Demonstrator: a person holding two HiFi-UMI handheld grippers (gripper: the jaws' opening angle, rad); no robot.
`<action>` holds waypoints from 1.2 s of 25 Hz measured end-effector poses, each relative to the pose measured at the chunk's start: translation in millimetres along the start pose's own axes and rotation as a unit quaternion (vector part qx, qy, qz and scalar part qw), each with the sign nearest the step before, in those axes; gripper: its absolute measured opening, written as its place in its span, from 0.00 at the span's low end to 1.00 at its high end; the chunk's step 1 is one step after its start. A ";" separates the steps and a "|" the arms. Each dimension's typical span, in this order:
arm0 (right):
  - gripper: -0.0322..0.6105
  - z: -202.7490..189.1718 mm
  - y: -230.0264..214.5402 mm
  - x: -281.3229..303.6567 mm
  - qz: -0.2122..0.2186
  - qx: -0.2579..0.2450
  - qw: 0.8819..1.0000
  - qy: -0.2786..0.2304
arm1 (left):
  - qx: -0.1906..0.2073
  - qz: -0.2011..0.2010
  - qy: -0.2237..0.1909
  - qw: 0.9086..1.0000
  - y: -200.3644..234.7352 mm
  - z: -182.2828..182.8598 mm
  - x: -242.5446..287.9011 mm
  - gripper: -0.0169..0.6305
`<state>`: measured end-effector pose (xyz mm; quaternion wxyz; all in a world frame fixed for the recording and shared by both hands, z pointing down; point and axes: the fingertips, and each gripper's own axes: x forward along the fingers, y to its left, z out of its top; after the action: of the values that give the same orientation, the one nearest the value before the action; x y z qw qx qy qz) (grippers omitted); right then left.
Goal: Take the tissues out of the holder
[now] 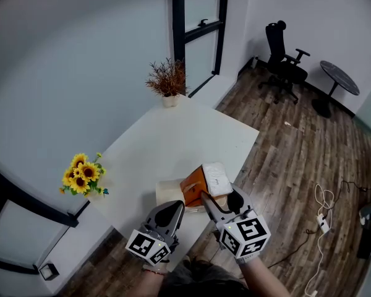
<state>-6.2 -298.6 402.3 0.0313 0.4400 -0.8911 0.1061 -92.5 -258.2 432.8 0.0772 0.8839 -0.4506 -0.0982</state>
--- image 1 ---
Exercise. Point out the person's right forearm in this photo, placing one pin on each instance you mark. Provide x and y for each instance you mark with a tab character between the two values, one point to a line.
262	280

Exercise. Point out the yellow sunflower bouquet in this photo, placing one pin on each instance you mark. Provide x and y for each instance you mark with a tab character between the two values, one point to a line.
82	175

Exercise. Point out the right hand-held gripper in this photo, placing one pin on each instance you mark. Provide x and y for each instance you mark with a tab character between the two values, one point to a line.
245	237

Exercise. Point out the small black square box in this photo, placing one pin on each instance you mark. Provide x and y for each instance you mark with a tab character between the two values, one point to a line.
49	272

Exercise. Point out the white power strip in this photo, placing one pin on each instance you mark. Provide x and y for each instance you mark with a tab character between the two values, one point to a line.
323	223

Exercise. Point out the black office chair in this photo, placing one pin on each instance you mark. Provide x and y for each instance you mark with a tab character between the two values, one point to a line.
281	67

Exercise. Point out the cream tray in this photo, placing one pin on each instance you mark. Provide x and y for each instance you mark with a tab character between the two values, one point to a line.
170	193

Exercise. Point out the person's dark shorts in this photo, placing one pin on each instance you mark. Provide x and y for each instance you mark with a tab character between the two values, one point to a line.
204	280

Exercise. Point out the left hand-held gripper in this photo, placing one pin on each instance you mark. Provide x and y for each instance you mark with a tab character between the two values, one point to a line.
148	243

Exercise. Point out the white tissues packet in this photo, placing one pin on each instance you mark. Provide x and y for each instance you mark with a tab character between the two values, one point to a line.
216	178

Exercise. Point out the round black side table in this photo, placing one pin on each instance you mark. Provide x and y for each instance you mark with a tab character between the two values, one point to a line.
338	76

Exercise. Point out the orange tissue holder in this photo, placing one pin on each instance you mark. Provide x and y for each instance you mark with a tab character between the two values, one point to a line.
193	187

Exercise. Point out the black window frame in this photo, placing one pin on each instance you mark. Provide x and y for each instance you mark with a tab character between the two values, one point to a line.
178	26

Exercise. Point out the dried plant in white pot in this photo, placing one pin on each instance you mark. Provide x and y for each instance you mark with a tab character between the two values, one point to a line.
168	82

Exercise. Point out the person's left forearm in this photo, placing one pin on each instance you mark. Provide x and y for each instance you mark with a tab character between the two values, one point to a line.
153	285

